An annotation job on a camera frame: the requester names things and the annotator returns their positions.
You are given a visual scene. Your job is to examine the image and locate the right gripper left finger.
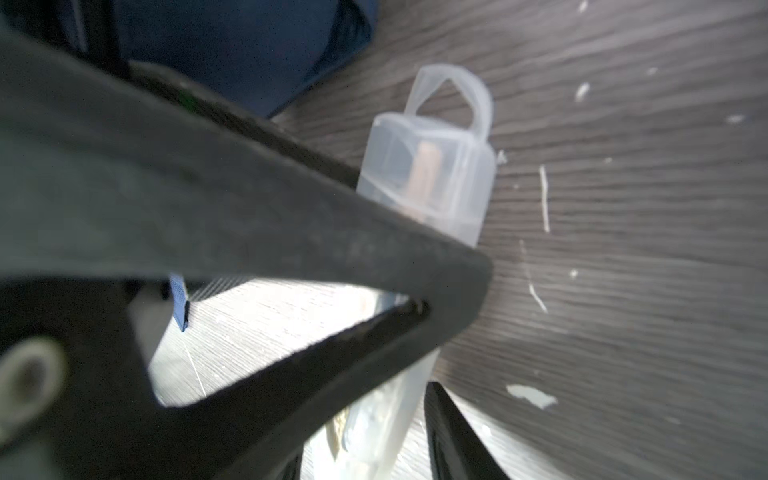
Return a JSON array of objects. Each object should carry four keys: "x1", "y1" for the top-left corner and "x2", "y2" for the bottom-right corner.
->
[{"x1": 275, "y1": 448, "x2": 303, "y2": 480}]

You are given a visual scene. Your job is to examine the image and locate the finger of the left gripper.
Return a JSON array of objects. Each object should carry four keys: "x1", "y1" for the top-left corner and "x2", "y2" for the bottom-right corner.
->
[
  {"x1": 1, "y1": 29, "x2": 492, "y2": 479},
  {"x1": 129, "y1": 61, "x2": 359, "y2": 189}
]

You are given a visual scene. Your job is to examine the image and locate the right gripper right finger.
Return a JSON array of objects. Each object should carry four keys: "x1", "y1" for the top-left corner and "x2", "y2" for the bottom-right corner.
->
[{"x1": 424, "y1": 381, "x2": 510, "y2": 480}]

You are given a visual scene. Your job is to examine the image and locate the navy blue student backpack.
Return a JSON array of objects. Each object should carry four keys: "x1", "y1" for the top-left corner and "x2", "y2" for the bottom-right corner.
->
[{"x1": 112, "y1": 1, "x2": 378, "y2": 117}]

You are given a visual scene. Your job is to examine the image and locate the clear plastic pen box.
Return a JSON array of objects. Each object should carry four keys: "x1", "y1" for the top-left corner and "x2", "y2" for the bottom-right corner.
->
[{"x1": 315, "y1": 64, "x2": 497, "y2": 479}]

